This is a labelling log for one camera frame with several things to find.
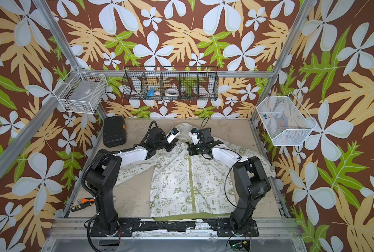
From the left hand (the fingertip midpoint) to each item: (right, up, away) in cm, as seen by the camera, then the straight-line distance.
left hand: (177, 136), depth 95 cm
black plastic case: (-46, +4, +16) cm, 49 cm away
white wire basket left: (-53, +24, -9) cm, 59 cm away
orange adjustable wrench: (-49, -34, -13) cm, 61 cm away
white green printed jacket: (+1, -28, -7) cm, 29 cm away
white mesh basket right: (+59, +9, -12) cm, 61 cm away
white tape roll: (-4, +28, +3) cm, 28 cm away
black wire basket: (-4, +34, +3) cm, 34 cm away
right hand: (+6, -7, -3) cm, 10 cm away
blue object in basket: (-16, +26, -2) cm, 31 cm away
